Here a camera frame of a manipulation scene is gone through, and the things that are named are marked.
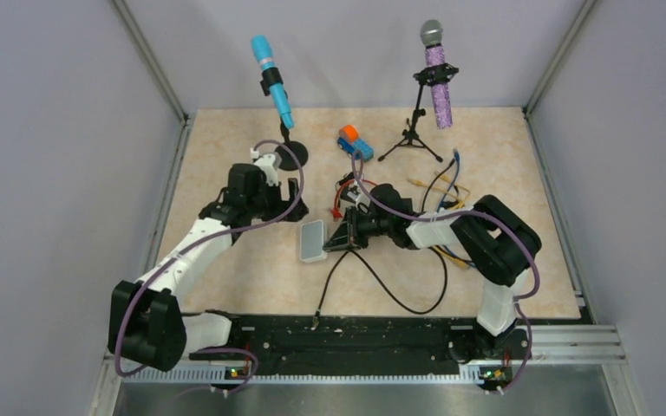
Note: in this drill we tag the small black wall charger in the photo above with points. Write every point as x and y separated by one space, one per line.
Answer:
348 179

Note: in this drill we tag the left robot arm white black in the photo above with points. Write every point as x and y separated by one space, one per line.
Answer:
146 326

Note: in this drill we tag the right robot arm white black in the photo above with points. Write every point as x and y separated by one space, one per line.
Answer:
500 245

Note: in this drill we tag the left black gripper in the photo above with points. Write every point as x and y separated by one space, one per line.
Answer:
282 205

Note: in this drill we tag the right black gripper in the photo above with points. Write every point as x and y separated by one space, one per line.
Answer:
349 235

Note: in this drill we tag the cyan microphone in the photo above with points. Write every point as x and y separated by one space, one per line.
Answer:
272 82

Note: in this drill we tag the colourful toy block truck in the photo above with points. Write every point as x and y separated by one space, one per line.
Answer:
350 141

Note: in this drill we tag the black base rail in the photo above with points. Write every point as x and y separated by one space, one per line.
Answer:
366 346

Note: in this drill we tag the white small hub box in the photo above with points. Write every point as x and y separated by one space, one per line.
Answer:
312 237

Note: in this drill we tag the black tripod mic stand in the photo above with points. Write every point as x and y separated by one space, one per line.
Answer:
416 132

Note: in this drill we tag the purple glitter microphone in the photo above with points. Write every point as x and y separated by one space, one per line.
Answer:
431 37

